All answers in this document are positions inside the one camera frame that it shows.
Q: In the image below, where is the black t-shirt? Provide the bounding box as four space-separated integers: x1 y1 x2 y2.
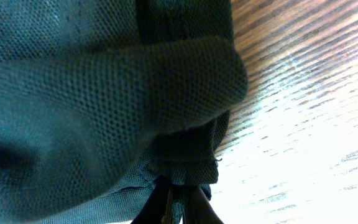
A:
0 0 248 223

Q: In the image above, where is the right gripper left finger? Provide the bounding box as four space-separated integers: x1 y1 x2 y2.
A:
131 177 172 224

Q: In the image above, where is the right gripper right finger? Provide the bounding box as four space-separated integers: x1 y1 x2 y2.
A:
183 186 223 224

